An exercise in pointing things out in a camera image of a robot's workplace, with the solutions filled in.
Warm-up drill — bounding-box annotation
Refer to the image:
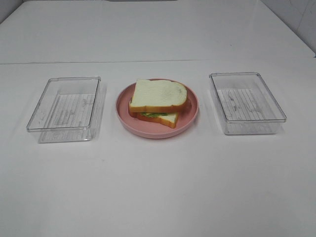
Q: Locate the left clear plastic tray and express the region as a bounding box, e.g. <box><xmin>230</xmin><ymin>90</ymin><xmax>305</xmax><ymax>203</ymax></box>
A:
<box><xmin>26</xmin><ymin>76</ymin><xmax>103</xmax><ymax>143</ymax></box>

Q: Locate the pink round plate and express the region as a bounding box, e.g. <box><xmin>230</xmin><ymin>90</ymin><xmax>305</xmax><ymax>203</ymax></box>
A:
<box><xmin>116</xmin><ymin>83</ymin><xmax>199</xmax><ymax>139</ymax></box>

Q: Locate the right clear plastic tray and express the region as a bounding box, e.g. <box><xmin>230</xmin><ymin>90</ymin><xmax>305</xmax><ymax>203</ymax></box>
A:
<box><xmin>209</xmin><ymin>72</ymin><xmax>287</xmax><ymax>135</ymax></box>

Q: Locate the clear plastic tray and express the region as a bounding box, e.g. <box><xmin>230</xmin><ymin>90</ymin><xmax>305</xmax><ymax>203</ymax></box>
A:
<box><xmin>26</xmin><ymin>76</ymin><xmax>103</xmax><ymax>143</ymax></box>
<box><xmin>209</xmin><ymin>72</ymin><xmax>287</xmax><ymax>135</ymax></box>

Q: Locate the green lettuce leaf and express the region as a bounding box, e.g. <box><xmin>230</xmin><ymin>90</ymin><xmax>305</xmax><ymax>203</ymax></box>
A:
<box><xmin>140</xmin><ymin>112</ymin><xmax>168</xmax><ymax>118</ymax></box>

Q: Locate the pink bacon strip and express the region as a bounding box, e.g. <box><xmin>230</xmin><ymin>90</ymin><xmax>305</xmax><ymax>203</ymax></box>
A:
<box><xmin>185</xmin><ymin>99</ymin><xmax>192</xmax><ymax>111</ymax></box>

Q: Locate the bread slice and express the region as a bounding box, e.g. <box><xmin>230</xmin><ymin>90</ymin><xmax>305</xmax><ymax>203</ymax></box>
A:
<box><xmin>129</xmin><ymin>79</ymin><xmax>188</xmax><ymax>113</ymax></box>
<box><xmin>129</xmin><ymin>112</ymin><xmax>179</xmax><ymax>128</ymax></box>

